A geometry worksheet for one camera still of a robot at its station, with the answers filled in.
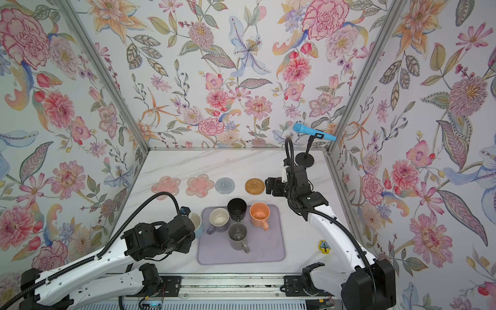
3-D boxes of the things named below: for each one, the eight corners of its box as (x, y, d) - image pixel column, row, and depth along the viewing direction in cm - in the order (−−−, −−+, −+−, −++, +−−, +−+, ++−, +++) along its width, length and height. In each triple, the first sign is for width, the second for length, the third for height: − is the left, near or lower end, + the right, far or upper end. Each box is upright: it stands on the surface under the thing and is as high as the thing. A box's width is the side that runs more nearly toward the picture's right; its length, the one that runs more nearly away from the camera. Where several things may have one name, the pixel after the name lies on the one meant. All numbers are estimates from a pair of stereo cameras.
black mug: (224, 218, 94) (222, 207, 86) (235, 205, 99) (234, 194, 91) (239, 228, 91) (238, 218, 83) (249, 214, 96) (250, 203, 87)
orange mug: (249, 233, 88) (249, 226, 82) (249, 211, 95) (249, 202, 89) (269, 233, 88) (271, 226, 82) (268, 211, 95) (269, 202, 89)
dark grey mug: (229, 256, 84) (226, 247, 74) (230, 232, 90) (228, 221, 81) (249, 256, 84) (249, 247, 74) (249, 232, 90) (249, 221, 81)
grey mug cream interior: (209, 236, 87) (207, 230, 81) (212, 215, 94) (210, 207, 88) (228, 236, 87) (227, 230, 81) (229, 215, 94) (228, 207, 88)
